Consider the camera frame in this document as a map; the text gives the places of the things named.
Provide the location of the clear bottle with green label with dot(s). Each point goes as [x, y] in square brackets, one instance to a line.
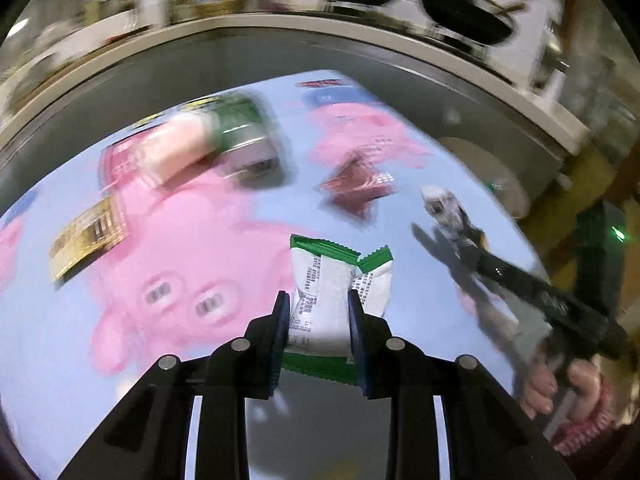
[235, 125]

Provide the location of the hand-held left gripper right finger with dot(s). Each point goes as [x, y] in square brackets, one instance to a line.
[357, 345]

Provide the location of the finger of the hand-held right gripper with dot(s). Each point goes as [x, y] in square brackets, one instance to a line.
[472, 240]

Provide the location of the red snack packet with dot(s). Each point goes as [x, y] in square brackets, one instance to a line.
[357, 185]

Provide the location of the dark box with green light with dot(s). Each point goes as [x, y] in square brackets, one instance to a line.
[600, 255]

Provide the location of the green and white wrapper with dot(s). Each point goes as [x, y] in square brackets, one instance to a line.
[320, 280]

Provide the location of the gas stove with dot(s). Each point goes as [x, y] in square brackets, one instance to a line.
[430, 35]

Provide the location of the black wok with glass lid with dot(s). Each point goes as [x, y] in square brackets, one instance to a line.
[465, 15]

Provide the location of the kitchen counter with grey cabinets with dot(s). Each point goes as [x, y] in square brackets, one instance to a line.
[350, 50]

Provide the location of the person's right hand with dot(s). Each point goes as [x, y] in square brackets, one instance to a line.
[537, 390]

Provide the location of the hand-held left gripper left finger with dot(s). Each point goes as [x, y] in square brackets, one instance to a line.
[280, 340]

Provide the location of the person's right forearm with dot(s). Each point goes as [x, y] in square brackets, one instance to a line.
[595, 430]

